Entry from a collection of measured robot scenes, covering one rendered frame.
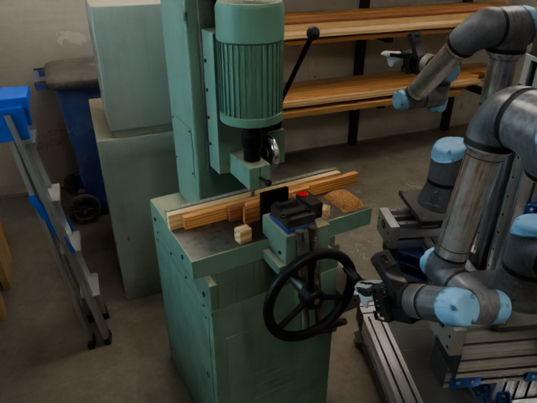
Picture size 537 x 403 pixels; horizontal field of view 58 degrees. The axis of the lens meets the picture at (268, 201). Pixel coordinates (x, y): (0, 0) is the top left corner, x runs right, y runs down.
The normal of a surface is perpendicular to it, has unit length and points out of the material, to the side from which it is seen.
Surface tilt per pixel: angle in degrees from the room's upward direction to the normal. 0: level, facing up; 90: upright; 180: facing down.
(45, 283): 0
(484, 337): 90
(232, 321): 90
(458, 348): 90
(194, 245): 0
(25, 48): 90
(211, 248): 0
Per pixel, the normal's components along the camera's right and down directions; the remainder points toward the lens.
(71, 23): 0.37, 0.45
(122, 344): 0.00, -0.87
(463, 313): 0.41, -0.07
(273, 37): 0.64, 0.37
